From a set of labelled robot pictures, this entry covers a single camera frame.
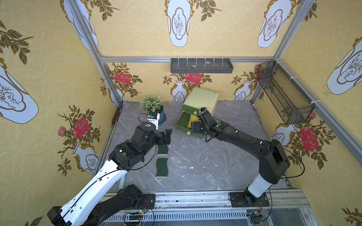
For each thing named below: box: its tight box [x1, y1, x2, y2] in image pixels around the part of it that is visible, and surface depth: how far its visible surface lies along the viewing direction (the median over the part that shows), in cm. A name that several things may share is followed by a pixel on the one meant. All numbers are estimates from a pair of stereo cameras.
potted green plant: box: [139, 95, 167, 125], surface depth 97 cm
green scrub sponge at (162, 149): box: [156, 144, 169, 156], surface depth 94 cm
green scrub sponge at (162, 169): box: [155, 157, 169, 178], surface depth 86 cm
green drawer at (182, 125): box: [176, 111, 204, 139], surface depth 98 cm
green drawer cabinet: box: [177, 87, 219, 125], surface depth 97 cm
